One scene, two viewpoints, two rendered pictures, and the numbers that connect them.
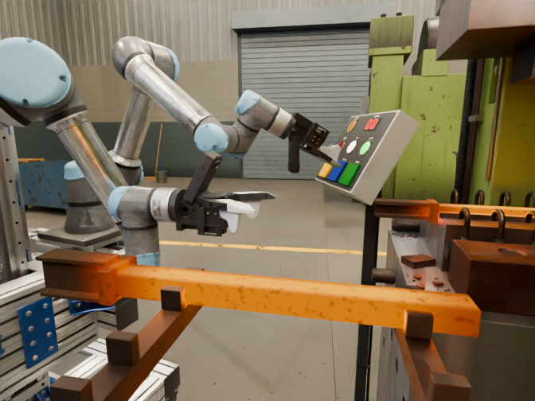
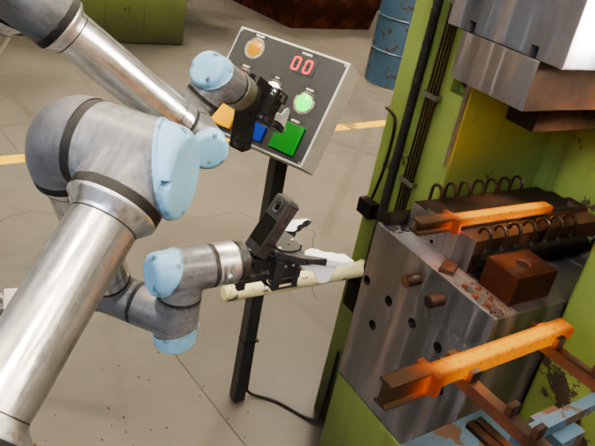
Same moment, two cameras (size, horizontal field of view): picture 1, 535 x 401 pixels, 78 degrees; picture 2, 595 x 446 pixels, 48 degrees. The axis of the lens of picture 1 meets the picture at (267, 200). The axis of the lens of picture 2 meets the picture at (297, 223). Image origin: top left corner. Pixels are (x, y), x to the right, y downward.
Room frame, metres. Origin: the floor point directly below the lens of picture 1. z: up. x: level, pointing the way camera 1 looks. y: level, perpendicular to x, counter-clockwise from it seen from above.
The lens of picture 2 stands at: (0.01, 0.89, 1.59)
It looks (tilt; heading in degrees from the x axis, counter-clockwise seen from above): 28 degrees down; 309
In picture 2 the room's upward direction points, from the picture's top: 11 degrees clockwise
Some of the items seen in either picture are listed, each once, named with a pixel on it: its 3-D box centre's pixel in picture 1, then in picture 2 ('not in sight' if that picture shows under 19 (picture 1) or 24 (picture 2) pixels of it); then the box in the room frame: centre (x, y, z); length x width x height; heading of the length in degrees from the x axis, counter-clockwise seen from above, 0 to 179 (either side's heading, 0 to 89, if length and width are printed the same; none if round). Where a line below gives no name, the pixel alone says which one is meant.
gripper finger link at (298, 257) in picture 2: (219, 204); (302, 256); (0.64, 0.09, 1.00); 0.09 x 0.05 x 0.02; 39
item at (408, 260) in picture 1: (418, 260); (448, 267); (0.52, -0.25, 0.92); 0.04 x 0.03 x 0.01; 107
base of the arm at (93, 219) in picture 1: (89, 213); not in sight; (1.09, 0.60, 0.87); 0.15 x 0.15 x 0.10
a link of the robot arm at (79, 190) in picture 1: (87, 179); not in sight; (1.10, 0.60, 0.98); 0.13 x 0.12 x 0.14; 156
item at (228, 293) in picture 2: not in sight; (297, 280); (0.95, -0.30, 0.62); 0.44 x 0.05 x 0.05; 75
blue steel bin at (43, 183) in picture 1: (64, 185); not in sight; (5.09, 3.15, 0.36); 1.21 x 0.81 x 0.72; 69
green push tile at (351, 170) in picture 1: (350, 174); (287, 138); (1.04, -0.26, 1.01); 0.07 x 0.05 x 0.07; 10
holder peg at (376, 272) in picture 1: (383, 275); (411, 280); (0.58, -0.22, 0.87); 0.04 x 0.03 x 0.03; 75
